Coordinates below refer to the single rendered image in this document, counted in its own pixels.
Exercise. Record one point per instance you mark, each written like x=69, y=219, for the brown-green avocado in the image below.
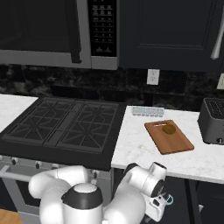
x=169, y=129

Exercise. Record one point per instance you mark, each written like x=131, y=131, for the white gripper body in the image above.
x=156, y=212

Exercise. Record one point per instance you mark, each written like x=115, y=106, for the dark base cupboard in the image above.
x=204, y=201

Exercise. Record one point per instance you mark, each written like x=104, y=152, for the pale grey ridged tray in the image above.
x=148, y=111

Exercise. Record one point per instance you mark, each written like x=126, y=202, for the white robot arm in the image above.
x=128, y=201

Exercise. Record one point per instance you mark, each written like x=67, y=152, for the silver black hob knob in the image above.
x=94, y=173
x=14, y=160
x=38, y=164
x=54, y=166

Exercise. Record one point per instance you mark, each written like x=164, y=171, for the silver black microwave oven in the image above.
x=43, y=29

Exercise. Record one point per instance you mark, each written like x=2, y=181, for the brown wooden cutting board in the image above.
x=172, y=143

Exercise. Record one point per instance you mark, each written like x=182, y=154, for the dark navy cupboard door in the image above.
x=169, y=32

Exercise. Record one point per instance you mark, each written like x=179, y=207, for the black gas hob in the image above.
x=64, y=125

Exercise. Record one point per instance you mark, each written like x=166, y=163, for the white wall socket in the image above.
x=220, y=81
x=153, y=77

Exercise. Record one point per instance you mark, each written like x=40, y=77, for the dark grey toaster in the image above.
x=213, y=122

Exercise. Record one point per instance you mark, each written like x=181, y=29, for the silver oven front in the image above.
x=17, y=189

